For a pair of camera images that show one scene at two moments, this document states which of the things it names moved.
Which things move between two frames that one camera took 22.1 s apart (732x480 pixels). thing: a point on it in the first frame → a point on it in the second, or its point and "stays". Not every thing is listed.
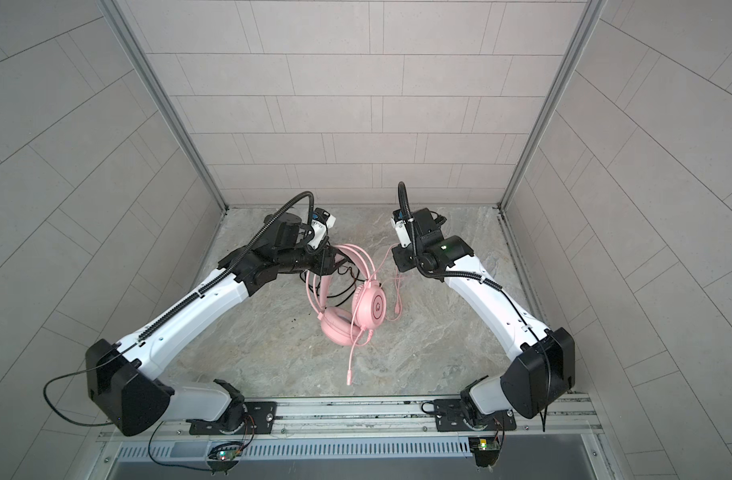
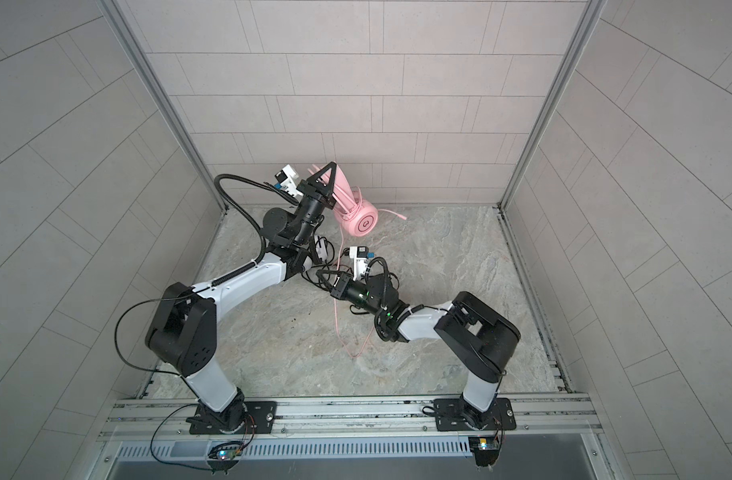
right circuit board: x=485 y=449 stays
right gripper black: x=400 y=258 → x=342 y=286
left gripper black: x=321 y=256 → x=324 y=198
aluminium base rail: x=535 y=417 stays
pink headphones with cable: x=351 y=303 → x=355 y=214
